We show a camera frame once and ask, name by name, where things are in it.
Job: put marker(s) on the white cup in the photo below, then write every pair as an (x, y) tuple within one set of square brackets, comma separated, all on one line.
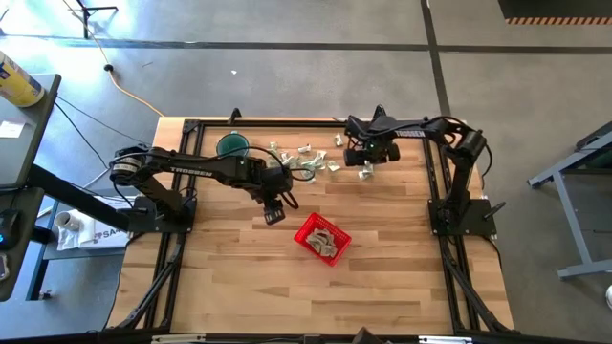
[(66, 221)]

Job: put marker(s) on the black frame hook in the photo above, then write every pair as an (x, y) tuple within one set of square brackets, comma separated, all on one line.
[(234, 116), (380, 112)]

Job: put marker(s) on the grey metal cart frame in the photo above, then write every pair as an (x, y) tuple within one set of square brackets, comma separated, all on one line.
[(585, 269)]

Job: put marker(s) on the silver frame bracket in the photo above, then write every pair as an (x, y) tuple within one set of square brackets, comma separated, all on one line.
[(177, 338), (444, 340)]

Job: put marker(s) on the dark grey desk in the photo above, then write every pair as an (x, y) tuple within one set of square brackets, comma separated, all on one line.
[(28, 143)]

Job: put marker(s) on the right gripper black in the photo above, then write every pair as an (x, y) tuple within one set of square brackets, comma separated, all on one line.
[(373, 150)]

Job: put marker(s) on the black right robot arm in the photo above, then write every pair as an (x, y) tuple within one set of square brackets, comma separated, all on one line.
[(411, 133)]

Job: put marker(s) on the white printed bag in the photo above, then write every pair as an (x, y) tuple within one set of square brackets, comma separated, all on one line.
[(105, 236)]

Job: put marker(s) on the black tripod stand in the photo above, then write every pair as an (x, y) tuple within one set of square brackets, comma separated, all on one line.
[(86, 12)]

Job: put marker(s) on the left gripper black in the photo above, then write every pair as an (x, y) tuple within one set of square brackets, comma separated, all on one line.
[(275, 184)]

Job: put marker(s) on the black mat with hazard stripe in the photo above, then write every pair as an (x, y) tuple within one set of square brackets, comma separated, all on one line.
[(550, 9)]

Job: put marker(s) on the white round object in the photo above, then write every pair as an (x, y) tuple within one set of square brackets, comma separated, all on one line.
[(609, 296)]

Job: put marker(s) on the black clamp lever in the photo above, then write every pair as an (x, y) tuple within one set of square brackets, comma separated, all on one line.
[(495, 210)]

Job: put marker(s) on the red plastic slotted basket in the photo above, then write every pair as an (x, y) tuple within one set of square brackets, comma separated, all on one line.
[(306, 239)]

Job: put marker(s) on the yellow wipes canister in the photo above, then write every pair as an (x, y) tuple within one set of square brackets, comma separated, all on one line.
[(19, 81)]

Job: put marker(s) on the white paper sheet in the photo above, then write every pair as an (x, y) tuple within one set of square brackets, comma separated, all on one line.
[(10, 129)]

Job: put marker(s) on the black aluminium table frame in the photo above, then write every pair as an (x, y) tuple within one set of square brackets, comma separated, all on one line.
[(287, 123)]

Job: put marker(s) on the black computer mouse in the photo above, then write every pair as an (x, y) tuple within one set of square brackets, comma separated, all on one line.
[(8, 229)]

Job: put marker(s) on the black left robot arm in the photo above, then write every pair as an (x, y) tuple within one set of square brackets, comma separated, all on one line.
[(191, 169)]

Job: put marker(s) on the teal enamel mug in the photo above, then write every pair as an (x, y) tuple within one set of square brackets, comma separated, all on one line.
[(232, 142)]

